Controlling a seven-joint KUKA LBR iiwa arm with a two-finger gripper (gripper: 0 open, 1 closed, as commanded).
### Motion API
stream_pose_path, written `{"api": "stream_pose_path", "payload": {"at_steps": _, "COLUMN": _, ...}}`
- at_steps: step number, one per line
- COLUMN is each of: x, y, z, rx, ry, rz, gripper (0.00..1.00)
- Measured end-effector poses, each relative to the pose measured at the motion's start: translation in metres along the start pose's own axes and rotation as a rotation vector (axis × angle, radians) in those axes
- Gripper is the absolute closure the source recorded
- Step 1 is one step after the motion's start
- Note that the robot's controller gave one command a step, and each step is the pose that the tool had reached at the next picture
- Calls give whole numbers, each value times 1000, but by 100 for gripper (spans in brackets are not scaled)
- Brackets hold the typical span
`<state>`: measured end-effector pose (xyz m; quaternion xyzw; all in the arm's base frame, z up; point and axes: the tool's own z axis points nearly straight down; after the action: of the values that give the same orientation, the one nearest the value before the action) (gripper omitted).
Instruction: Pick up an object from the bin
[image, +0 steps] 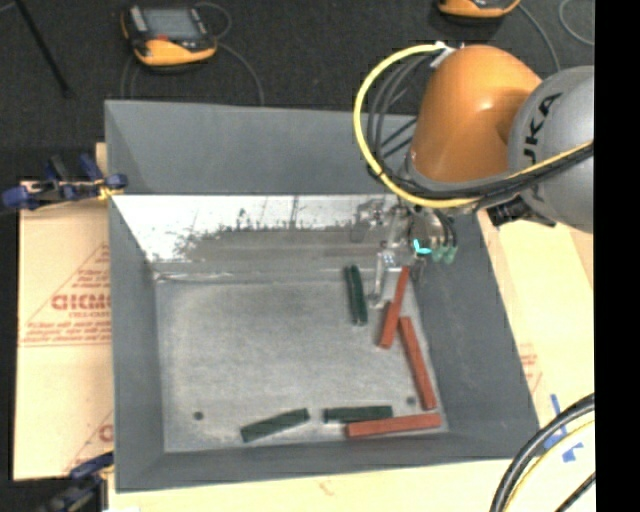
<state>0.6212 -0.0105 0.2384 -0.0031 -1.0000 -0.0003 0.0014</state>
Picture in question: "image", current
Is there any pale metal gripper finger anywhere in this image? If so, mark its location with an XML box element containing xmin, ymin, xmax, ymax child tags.
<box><xmin>368</xmin><ymin>252</ymin><xmax>396</xmax><ymax>307</ymax></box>
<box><xmin>381</xmin><ymin>268</ymin><xmax>398</xmax><ymax>311</ymax></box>

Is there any dark green flat block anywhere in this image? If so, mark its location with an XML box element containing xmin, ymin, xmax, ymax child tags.
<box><xmin>342</xmin><ymin>263</ymin><xmax>370</xmax><ymax>327</ymax></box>
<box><xmin>239</xmin><ymin>407</ymin><xmax>312</xmax><ymax>444</ymax></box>
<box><xmin>322</xmin><ymin>404</ymin><xmax>395</xmax><ymax>425</ymax></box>

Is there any red-brown flat block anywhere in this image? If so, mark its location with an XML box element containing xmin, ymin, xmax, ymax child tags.
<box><xmin>344</xmin><ymin>411</ymin><xmax>445</xmax><ymax>440</ymax></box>
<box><xmin>376</xmin><ymin>265</ymin><xmax>412</xmax><ymax>350</ymax></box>
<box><xmin>396</xmin><ymin>315</ymin><xmax>440</xmax><ymax>412</ymax></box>

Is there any grey metal bin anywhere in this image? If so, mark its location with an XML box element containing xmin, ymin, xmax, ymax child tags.
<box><xmin>103</xmin><ymin>99</ymin><xmax>542</xmax><ymax>492</ymax></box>

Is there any brown cardboard board red print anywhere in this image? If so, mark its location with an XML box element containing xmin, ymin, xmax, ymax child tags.
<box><xmin>11</xmin><ymin>178</ymin><xmax>117</xmax><ymax>482</ymax></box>

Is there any black cylinder on white bracket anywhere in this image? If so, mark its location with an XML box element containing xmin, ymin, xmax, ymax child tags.
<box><xmin>484</xmin><ymin>195</ymin><xmax>527</xmax><ymax>228</ymax></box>

